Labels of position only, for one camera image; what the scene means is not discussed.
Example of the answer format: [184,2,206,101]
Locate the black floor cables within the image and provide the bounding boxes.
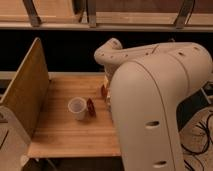
[179,111,213,171]

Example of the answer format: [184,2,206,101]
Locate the left wooden side panel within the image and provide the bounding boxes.
[0,38,49,145]

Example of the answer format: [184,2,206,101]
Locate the dark red round object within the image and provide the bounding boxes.
[87,98,96,117]

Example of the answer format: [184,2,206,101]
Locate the right dark side panel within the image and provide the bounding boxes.
[176,89,211,131]

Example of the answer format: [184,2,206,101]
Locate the white ceramic cup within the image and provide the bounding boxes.
[68,97,87,121]

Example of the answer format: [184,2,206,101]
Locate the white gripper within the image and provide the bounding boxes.
[103,76,111,110]

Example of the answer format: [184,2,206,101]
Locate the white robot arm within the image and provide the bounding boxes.
[94,38,213,171]

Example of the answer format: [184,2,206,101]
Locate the upper wooden shelf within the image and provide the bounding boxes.
[0,0,213,32]

